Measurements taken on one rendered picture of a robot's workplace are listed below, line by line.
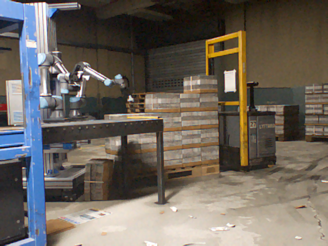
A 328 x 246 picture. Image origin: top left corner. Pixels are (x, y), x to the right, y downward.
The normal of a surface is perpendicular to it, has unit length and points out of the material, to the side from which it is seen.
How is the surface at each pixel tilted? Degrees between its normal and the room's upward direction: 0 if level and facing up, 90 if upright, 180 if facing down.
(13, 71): 90
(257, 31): 90
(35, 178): 90
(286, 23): 90
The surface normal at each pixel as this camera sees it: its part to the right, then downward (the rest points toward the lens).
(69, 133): 0.74, 0.01
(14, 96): -0.12, 0.06
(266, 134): 0.51, 0.03
